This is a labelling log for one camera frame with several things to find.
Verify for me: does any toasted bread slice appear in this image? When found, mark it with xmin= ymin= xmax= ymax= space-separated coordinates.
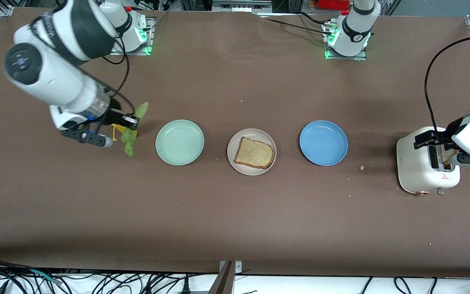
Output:
xmin=441 ymin=149 xmax=460 ymax=168
xmin=234 ymin=137 xmax=275 ymax=169

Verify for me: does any green lettuce leaf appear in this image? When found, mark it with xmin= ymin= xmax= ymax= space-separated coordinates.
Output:
xmin=121 ymin=102 xmax=150 ymax=158

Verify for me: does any yellow squeeze bottle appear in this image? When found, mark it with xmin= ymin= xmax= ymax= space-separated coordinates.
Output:
xmin=111 ymin=123 xmax=137 ymax=142

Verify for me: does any mint green plate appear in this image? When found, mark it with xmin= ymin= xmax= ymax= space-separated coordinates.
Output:
xmin=155 ymin=119 xmax=205 ymax=166

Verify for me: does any blue plate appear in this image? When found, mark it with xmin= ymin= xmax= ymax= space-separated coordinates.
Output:
xmin=299 ymin=120 xmax=348 ymax=166

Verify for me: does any beige plate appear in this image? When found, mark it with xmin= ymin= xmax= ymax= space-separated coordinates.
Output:
xmin=227 ymin=128 xmax=277 ymax=176

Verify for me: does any white toaster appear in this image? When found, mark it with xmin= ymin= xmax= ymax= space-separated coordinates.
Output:
xmin=396 ymin=126 xmax=462 ymax=196

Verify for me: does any red box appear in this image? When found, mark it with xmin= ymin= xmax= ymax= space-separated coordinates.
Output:
xmin=312 ymin=0 xmax=352 ymax=11

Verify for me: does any long black right arm cable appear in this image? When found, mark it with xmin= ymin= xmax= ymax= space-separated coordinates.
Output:
xmin=100 ymin=37 xmax=130 ymax=98

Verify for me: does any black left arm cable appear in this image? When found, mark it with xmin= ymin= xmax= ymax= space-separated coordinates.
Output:
xmin=424 ymin=36 xmax=470 ymax=133

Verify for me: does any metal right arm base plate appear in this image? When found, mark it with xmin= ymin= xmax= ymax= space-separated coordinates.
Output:
xmin=111 ymin=16 xmax=155 ymax=56

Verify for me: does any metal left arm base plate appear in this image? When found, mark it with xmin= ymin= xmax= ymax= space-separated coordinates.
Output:
xmin=324 ymin=22 xmax=368 ymax=61

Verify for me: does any metal frame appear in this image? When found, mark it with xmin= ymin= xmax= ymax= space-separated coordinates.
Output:
xmin=212 ymin=0 xmax=273 ymax=13

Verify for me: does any black cable tangle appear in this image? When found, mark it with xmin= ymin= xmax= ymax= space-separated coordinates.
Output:
xmin=0 ymin=259 xmax=219 ymax=294

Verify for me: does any black cable on table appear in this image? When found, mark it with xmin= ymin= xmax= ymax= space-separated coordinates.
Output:
xmin=264 ymin=17 xmax=333 ymax=35
xmin=298 ymin=11 xmax=327 ymax=26

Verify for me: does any teal cable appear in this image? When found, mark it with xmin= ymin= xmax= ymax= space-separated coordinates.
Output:
xmin=29 ymin=269 xmax=62 ymax=285

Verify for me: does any metal table edge bracket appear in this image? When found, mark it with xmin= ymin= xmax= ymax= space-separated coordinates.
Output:
xmin=207 ymin=260 xmax=244 ymax=294

